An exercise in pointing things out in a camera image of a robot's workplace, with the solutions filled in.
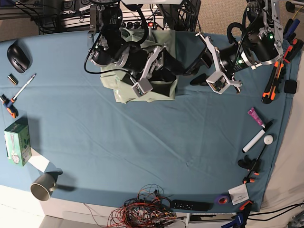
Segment purple tube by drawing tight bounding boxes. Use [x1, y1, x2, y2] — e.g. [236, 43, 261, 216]
[248, 107, 265, 128]

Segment grey ceramic mug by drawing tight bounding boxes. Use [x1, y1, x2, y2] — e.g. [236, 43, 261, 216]
[30, 173, 57, 202]

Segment white round cap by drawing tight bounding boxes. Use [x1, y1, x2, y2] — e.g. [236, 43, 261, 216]
[263, 134, 274, 145]

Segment blue black bar clamp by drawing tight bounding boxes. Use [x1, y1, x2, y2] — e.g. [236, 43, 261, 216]
[221, 200, 254, 228]

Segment light green T-shirt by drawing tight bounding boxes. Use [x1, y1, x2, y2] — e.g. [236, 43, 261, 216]
[100, 30, 182, 104]

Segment black square box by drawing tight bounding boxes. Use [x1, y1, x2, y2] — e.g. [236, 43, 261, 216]
[284, 80, 297, 94]

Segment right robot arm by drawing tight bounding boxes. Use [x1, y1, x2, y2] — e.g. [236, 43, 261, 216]
[85, 0, 185, 84]

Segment small gold battery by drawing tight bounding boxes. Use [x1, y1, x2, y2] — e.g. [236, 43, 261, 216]
[8, 74, 19, 86]

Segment tangled red black wires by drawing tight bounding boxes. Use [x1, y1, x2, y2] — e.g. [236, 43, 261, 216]
[83, 184, 186, 228]

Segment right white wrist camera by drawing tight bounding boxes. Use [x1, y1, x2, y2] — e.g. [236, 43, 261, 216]
[132, 78, 153, 97]

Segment blue table cloth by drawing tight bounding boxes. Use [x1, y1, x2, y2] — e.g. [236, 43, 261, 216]
[0, 30, 302, 212]

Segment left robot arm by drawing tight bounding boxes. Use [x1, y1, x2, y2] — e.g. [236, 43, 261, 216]
[190, 0, 284, 94]

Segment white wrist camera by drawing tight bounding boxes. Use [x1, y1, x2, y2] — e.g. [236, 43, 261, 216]
[206, 71, 231, 95]
[132, 78, 153, 97]

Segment left silver gripper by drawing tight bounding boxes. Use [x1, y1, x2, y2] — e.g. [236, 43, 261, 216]
[184, 32, 243, 93]

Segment purple tape roll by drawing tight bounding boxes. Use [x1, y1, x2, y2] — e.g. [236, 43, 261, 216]
[214, 193, 231, 205]

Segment right silver gripper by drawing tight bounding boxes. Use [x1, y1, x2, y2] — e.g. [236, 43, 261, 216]
[129, 45, 186, 83]

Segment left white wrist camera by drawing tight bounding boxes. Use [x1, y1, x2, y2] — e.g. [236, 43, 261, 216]
[206, 71, 231, 95]

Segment white paper sheet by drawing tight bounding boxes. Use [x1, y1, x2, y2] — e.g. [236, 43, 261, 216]
[28, 148, 50, 172]

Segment blue black spring clamp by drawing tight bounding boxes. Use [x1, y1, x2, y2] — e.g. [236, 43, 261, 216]
[283, 19, 300, 39]

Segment black remote control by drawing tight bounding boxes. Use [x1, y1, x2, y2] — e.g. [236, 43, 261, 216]
[171, 199, 213, 211]

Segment white paper packet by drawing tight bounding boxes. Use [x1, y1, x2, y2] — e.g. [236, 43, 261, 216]
[228, 184, 249, 205]

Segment orange black utility knife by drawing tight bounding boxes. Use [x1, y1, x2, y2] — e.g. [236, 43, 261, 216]
[262, 58, 284, 105]

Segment green tissue box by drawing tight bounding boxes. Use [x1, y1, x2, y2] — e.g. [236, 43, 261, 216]
[4, 117, 32, 167]

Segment black power strip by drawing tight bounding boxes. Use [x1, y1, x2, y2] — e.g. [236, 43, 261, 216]
[121, 21, 159, 29]

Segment black orange bar clamp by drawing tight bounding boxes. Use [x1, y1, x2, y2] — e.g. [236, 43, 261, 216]
[237, 144, 267, 184]

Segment blue orange handled screwdriver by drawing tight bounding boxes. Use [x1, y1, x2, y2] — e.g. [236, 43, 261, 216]
[0, 73, 37, 118]

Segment black computer mouse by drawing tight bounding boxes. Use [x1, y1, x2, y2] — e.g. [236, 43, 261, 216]
[7, 43, 30, 74]

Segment white marker pen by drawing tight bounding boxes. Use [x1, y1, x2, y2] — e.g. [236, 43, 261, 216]
[242, 121, 273, 153]

